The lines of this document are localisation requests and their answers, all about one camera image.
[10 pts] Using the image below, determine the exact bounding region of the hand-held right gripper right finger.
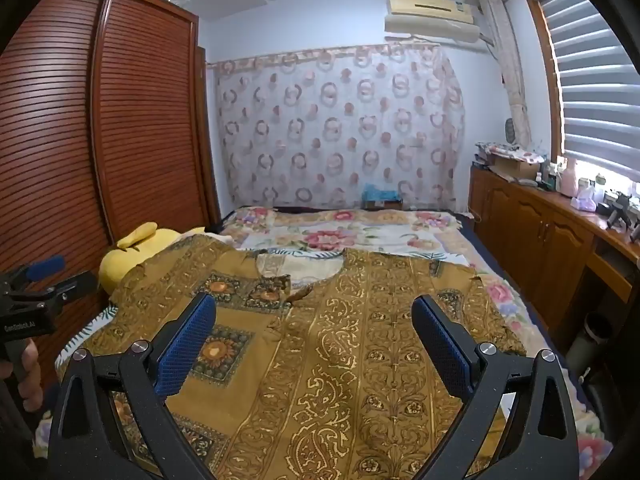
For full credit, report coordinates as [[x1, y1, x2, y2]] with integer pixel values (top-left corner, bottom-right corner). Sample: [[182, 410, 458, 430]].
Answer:
[[411, 294, 581, 480]]

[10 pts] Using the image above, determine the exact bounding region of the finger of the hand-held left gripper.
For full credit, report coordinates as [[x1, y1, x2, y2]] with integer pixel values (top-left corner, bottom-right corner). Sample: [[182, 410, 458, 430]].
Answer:
[[30, 270, 98, 306], [0, 255, 67, 295]]

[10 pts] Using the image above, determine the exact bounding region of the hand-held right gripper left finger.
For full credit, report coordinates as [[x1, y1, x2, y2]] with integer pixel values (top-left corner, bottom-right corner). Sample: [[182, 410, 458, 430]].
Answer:
[[47, 291, 217, 480]]

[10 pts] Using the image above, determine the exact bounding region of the golden brown patterned shirt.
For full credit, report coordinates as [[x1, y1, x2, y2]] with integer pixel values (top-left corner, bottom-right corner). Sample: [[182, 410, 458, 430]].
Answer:
[[75, 235, 526, 480]]

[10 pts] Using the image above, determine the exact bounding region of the person's left hand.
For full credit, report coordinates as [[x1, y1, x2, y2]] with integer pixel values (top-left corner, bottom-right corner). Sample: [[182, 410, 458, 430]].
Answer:
[[17, 340, 45, 413]]

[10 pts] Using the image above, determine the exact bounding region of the yellow plush toy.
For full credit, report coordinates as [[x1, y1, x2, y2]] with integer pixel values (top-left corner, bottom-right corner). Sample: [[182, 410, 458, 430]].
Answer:
[[98, 222, 173, 293]]

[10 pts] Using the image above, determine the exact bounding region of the long wooden cabinet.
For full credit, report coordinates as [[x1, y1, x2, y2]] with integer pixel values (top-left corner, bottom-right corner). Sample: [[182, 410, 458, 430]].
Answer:
[[467, 165, 640, 361]]

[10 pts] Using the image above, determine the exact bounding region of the dark round bin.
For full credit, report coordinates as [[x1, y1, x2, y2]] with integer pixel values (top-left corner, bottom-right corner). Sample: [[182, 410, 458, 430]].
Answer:
[[565, 312, 613, 376]]

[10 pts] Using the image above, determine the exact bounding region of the floral bed blanket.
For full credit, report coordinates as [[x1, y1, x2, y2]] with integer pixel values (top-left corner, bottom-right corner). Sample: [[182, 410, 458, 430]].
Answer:
[[32, 205, 616, 480]]

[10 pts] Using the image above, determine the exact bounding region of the blue plastic bag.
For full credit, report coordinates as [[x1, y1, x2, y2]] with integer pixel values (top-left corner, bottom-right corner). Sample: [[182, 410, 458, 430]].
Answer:
[[362, 183, 401, 203]]

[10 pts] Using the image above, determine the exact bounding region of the wooden louvered wardrobe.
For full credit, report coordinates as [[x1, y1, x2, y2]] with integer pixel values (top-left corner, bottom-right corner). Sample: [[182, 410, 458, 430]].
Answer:
[[0, 0, 221, 411]]

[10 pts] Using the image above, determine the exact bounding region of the open cardboard box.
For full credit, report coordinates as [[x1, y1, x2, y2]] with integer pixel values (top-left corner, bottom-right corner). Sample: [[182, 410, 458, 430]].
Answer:
[[492, 155, 541, 182]]

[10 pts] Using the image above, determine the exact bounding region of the pink bottle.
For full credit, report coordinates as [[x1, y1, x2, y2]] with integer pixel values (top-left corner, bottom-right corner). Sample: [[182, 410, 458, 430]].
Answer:
[[559, 157, 578, 196]]

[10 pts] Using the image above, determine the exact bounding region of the black handheld device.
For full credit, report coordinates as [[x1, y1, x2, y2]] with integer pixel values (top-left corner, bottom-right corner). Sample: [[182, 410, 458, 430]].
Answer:
[[605, 192, 632, 231]]

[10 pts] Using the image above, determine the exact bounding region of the sheer circle print curtain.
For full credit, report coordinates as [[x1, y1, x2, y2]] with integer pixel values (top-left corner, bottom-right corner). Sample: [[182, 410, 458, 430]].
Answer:
[[207, 44, 466, 211]]

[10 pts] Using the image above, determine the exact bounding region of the tied floral drape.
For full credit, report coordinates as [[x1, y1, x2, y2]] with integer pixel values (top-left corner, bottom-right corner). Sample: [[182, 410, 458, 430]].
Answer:
[[480, 0, 533, 148]]

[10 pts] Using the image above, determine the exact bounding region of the grey striped window blind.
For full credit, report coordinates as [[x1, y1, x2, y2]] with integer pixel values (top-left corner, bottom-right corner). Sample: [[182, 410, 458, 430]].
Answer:
[[530, 0, 640, 181]]

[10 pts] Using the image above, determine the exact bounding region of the wooden window frame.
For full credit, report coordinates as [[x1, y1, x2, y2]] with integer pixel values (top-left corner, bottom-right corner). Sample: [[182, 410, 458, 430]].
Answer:
[[522, 0, 566, 161]]

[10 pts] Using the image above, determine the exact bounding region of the beige wall air conditioner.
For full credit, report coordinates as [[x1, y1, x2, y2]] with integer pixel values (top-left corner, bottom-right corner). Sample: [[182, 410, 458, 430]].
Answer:
[[384, 0, 481, 43]]

